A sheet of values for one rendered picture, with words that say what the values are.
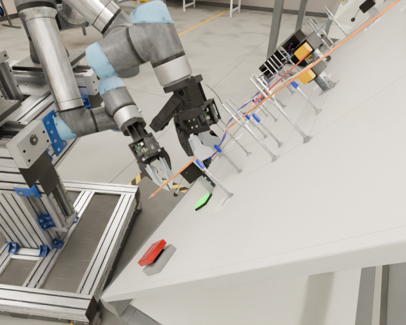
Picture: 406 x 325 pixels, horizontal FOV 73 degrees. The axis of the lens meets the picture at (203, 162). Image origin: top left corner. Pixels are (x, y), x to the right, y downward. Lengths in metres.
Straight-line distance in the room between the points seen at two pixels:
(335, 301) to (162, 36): 0.80
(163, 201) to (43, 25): 1.53
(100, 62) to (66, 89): 0.29
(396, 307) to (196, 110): 0.57
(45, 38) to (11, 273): 1.29
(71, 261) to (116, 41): 1.34
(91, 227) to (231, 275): 1.56
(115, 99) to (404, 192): 0.71
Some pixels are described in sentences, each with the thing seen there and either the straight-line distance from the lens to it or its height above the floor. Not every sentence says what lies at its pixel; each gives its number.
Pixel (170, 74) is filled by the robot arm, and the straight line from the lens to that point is 0.59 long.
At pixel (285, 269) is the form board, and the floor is 1.34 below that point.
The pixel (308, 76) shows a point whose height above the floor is 1.34.
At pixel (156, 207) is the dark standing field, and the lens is 2.11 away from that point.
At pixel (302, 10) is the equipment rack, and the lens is 2.00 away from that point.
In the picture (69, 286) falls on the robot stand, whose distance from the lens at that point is 1.67.
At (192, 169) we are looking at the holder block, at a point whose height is 1.13.
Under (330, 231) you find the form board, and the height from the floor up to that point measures 1.39.
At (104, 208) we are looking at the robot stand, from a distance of 1.92.
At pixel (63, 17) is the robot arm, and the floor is 1.33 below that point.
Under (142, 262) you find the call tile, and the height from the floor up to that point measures 1.11.
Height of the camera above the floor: 1.58
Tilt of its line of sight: 40 degrees down
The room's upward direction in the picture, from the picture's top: straight up
